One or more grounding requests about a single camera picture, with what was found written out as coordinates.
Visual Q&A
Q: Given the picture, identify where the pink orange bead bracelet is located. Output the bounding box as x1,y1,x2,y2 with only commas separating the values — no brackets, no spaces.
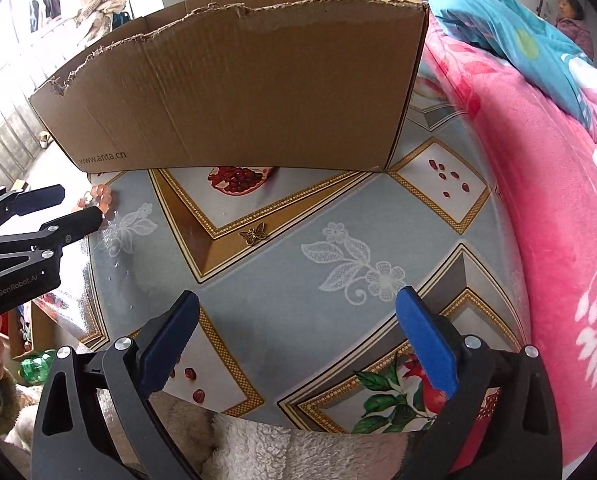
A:
77,183,115,216

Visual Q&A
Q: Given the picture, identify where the gold butterfly earring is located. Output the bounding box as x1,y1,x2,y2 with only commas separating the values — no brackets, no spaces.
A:
239,222,268,247

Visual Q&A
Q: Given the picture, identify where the white fleece sleeve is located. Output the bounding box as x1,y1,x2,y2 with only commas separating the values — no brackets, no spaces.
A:
0,372,413,479

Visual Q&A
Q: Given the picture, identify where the wheelchair with clothes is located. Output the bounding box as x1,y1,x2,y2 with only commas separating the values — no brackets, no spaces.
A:
74,0,127,44

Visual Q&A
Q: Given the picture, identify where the fruit pattern tablecloth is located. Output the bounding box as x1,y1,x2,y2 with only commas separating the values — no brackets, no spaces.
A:
27,64,533,436

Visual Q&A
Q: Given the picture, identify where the pink floral blanket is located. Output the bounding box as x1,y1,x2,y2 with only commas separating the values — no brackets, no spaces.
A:
423,22,597,465

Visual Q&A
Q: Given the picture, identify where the brown cardboard box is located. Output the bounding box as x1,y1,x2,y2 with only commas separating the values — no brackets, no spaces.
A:
30,0,429,174

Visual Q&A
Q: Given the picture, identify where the woman in purple jacket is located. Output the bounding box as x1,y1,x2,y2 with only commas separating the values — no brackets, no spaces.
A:
556,0,594,61

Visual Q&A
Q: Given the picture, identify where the blue floral quilt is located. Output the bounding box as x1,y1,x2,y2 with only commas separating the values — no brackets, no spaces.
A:
428,0,591,128

